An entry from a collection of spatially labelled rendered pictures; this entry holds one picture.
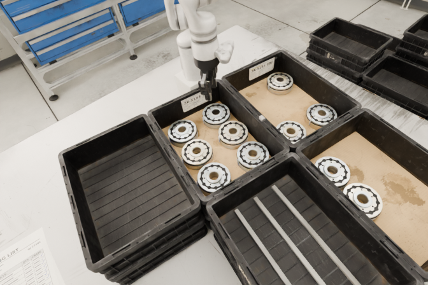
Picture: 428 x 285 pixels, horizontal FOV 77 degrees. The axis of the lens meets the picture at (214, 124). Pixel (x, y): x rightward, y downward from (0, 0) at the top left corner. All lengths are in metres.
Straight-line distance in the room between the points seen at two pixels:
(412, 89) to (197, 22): 1.59
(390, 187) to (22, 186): 1.28
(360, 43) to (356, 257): 1.55
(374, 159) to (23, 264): 1.16
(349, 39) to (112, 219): 1.82
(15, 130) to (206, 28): 2.26
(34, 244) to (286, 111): 0.98
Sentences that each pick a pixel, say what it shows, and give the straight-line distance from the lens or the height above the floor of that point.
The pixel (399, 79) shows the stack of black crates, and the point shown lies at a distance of 2.09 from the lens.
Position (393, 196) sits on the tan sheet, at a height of 0.83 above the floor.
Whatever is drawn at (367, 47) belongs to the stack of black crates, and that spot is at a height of 0.49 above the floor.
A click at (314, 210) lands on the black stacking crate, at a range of 0.85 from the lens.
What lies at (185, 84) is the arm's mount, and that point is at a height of 0.79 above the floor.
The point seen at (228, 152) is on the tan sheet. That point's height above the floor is 0.83.
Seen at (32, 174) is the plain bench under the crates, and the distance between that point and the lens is 1.31.
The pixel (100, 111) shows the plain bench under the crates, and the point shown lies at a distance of 1.39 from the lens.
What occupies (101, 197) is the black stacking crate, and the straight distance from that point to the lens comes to 0.94.
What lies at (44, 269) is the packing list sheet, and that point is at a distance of 1.09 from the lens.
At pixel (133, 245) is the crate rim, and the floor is 0.93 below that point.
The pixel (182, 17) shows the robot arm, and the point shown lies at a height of 1.10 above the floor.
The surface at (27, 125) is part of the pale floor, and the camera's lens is 2.73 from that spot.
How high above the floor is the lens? 1.59
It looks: 49 degrees down
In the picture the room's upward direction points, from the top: 7 degrees counter-clockwise
